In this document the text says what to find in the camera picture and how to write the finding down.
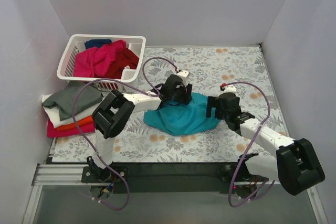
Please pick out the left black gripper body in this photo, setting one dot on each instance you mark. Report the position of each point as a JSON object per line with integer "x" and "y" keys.
{"x": 185, "y": 94}

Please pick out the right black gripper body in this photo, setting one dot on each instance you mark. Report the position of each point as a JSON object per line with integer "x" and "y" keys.
{"x": 214, "y": 106}

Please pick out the teal t shirt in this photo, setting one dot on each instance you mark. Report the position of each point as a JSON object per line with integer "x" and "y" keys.
{"x": 180, "y": 119}

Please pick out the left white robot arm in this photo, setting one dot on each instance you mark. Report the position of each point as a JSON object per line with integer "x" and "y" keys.
{"x": 112, "y": 114}

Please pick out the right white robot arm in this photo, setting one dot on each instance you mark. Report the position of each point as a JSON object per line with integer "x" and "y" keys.
{"x": 295, "y": 164}

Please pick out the floral patterned table mat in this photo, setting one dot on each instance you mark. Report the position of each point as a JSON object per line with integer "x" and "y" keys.
{"x": 208, "y": 67}

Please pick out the dark red t shirt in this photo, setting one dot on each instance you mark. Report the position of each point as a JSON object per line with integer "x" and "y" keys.
{"x": 125, "y": 59}

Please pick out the white plastic laundry basket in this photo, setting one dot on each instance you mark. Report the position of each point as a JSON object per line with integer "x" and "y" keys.
{"x": 76, "y": 44}

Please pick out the pink t shirt in basket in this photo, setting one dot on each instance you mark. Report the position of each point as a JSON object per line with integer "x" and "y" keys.
{"x": 95, "y": 62}

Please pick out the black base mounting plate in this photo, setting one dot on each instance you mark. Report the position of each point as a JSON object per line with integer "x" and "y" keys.
{"x": 162, "y": 177}

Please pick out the pink folded t shirt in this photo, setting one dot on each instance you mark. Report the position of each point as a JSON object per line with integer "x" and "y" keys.
{"x": 86, "y": 125}

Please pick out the navy blue t shirt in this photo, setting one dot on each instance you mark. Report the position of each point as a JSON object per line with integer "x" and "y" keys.
{"x": 97, "y": 43}

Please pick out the grey folded t shirt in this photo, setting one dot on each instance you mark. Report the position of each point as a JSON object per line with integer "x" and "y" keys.
{"x": 63, "y": 100}

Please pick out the white folded t shirt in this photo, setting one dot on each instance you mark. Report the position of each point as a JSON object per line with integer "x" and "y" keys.
{"x": 54, "y": 116}

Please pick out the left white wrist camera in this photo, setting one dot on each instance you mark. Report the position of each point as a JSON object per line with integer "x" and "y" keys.
{"x": 183, "y": 74}

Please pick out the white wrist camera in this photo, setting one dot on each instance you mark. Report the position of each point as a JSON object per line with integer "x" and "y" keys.
{"x": 183, "y": 74}
{"x": 226, "y": 88}

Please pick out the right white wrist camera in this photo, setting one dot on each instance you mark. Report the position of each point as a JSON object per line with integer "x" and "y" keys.
{"x": 226, "y": 88}

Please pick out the aluminium frame rail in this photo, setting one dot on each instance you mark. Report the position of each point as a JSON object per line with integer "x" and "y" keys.
{"x": 50, "y": 175}

